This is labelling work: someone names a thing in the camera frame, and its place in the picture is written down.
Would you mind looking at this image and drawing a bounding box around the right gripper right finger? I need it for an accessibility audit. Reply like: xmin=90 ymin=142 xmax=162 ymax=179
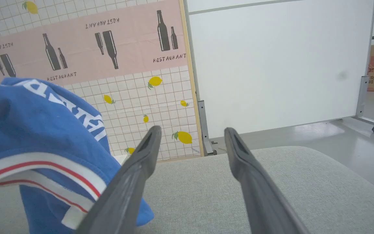
xmin=224 ymin=127 xmax=311 ymax=234

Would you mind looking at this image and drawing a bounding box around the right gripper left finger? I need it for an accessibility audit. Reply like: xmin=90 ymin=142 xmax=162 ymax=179
xmin=76 ymin=126 xmax=162 ymax=234

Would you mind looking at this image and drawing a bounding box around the blue basketball jersey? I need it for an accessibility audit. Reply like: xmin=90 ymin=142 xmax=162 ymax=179
xmin=0 ymin=77 xmax=155 ymax=234

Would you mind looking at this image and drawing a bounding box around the white rolling partition board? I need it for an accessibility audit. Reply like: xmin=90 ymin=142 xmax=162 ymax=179
xmin=184 ymin=0 xmax=374 ymax=156

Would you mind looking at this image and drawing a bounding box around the lemon and bottle print backdrop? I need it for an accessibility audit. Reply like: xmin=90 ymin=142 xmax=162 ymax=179
xmin=0 ymin=0 xmax=204 ymax=162

